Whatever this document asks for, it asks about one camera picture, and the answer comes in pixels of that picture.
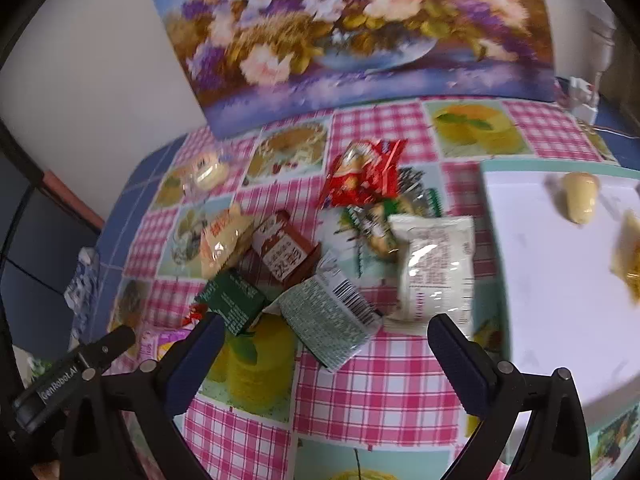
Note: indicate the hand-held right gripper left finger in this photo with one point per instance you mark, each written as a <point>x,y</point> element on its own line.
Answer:
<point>195,360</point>

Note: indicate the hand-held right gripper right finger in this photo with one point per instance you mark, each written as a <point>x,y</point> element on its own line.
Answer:
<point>460,360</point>

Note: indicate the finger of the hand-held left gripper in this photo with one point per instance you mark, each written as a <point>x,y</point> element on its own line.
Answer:
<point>60,380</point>

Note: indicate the pink snack packet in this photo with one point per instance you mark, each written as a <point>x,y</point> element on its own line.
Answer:
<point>160,342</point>

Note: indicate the dark green snack packet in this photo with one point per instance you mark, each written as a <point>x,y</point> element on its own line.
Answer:
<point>232,300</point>

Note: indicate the white snack packet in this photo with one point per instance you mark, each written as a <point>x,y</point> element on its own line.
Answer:
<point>432,265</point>

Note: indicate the white tray with teal rim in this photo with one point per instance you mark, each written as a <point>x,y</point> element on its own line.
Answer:
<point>550,285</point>

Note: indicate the orange snack packet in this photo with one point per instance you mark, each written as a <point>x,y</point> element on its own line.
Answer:
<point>222,242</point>

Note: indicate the grey-green barcode snack packet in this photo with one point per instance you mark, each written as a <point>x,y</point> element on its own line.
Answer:
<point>325,320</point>

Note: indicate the brown and white biscuit packet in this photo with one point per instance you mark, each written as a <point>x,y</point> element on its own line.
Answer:
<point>285,255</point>

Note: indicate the green clear snack packet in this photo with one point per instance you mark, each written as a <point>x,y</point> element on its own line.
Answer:
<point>375,225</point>

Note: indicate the yellow snack packet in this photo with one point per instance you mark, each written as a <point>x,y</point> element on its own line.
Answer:
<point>630,255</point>

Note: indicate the yellow oval bread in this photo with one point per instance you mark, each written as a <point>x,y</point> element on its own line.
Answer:
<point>580,200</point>

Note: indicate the small red candy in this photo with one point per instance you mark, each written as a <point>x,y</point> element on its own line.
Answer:
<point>194,316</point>

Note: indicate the pink checkered printed tablecloth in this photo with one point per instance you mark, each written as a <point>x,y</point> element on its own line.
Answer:
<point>380,400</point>

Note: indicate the blue white patterned packet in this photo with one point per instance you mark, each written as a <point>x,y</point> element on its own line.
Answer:
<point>80,290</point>

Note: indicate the dark cabinet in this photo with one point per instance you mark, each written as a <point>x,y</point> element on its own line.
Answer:
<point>30,240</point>

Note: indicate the clear wrapped round cake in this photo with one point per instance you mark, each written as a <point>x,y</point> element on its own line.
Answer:
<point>206,174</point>

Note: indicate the red snack packet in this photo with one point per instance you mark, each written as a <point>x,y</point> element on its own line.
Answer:
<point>360,175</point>

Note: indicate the white plastic object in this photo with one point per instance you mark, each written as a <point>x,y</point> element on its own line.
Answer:
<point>582,92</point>

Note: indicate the floral painting poster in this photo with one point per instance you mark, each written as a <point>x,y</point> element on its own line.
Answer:
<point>350,10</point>

